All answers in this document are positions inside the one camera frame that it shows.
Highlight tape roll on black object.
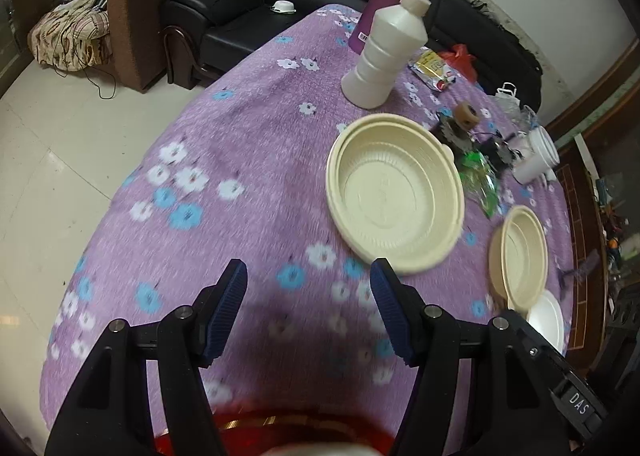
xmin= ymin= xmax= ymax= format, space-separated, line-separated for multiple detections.
xmin=431 ymin=111 xmax=476 ymax=154

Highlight red plastic bag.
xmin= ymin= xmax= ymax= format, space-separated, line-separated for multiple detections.
xmin=437 ymin=43 xmax=478 ymax=84

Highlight black leather sofa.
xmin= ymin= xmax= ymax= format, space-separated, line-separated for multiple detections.
xmin=160 ymin=0 xmax=543 ymax=107

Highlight yellow green snack packet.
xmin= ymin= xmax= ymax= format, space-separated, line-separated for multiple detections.
xmin=407 ymin=48 xmax=463 ymax=93

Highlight beige patterned blanket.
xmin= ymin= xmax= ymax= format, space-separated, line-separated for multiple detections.
xmin=27 ymin=0 xmax=112 ymax=73

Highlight pile of assorted tools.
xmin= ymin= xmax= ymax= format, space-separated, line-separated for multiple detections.
xmin=592 ymin=176 xmax=640 ymax=267

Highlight white plastic bottle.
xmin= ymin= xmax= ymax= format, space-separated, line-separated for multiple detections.
xmin=341 ymin=0 xmax=432 ymax=110

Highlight purple floral tablecloth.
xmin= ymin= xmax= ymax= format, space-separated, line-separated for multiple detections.
xmin=42 ymin=3 xmax=576 ymax=456

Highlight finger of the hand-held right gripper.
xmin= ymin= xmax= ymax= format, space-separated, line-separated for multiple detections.
xmin=507 ymin=310 xmax=573 ymax=392

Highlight black cable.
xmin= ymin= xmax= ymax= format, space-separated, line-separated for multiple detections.
xmin=82 ymin=63 xmax=118 ymax=101

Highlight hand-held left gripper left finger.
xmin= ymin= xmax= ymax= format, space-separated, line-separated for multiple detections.
xmin=45 ymin=258 xmax=249 ymax=456

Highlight brown fabric armchair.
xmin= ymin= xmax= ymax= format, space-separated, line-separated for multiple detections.
xmin=100 ymin=0 xmax=273 ymax=94

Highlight brown tape roll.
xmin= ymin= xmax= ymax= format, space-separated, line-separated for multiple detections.
xmin=453 ymin=102 xmax=482 ymax=129

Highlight red plate gold rim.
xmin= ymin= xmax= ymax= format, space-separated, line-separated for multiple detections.
xmin=155 ymin=411 xmax=401 ymax=456

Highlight wooden tiled cabinet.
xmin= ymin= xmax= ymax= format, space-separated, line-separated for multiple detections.
xmin=550 ymin=81 xmax=640 ymax=287

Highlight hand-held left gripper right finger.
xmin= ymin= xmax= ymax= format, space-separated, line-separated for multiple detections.
xmin=370 ymin=257 xmax=571 ymax=456

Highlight green plastic wrapper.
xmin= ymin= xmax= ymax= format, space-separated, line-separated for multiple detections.
xmin=457 ymin=151 xmax=501 ymax=217

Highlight black device with cable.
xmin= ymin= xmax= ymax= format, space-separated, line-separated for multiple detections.
xmin=482 ymin=133 xmax=516 ymax=167

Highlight small white bowl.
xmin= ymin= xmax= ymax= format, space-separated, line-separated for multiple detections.
xmin=526 ymin=288 xmax=566 ymax=357

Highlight cream plastic bowl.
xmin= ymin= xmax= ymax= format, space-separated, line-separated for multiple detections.
xmin=326 ymin=113 xmax=466 ymax=277
xmin=488 ymin=205 xmax=549 ymax=314

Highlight white plastic jar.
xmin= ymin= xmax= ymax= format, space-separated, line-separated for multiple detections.
xmin=512 ymin=126 xmax=561 ymax=185

